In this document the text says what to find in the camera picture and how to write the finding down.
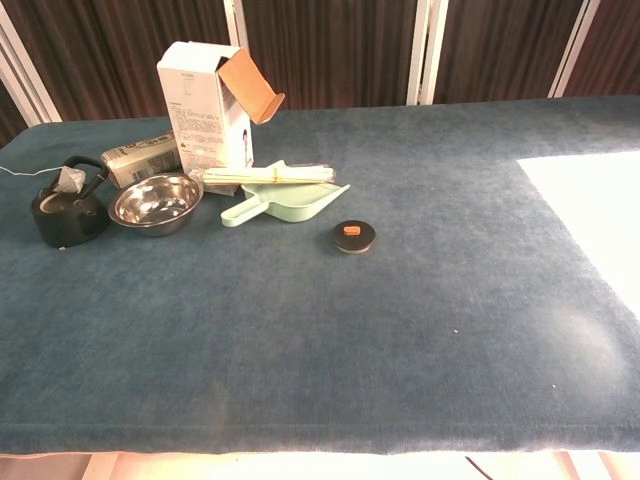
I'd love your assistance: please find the blue felt table cover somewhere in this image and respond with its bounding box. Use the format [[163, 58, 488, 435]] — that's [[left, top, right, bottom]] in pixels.
[[0, 94, 640, 459]]

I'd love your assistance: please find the stainless steel bowl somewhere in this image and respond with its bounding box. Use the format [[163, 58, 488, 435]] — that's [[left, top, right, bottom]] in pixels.
[[107, 172, 205, 238]]

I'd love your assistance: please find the black teapot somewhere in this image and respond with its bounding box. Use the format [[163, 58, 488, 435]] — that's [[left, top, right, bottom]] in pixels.
[[30, 155, 111, 250]]

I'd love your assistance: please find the bundle of pale chopsticks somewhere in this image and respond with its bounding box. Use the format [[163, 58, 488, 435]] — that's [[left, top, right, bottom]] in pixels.
[[202, 164, 336, 189]]

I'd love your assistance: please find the tea bag with string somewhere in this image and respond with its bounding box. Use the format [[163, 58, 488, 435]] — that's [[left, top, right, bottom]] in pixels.
[[0, 165, 85, 195]]

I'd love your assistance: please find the black lid with orange knob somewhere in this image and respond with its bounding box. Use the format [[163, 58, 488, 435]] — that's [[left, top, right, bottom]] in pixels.
[[333, 219, 379, 255]]

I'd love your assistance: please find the white partition post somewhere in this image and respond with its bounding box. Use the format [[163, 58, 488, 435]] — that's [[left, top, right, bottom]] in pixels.
[[405, 0, 449, 106], [548, 0, 601, 99], [0, 7, 64, 126], [222, 0, 250, 51]]

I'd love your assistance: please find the white carton with brown flap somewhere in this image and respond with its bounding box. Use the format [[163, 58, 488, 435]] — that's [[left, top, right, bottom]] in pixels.
[[156, 40, 286, 174]]

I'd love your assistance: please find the mint green plastic scoop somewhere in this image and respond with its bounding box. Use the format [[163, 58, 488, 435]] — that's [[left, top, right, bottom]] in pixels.
[[220, 159, 351, 229]]

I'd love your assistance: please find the flat silver printed packet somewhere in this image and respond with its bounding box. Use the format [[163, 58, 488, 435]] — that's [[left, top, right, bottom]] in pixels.
[[100, 130, 181, 190]]

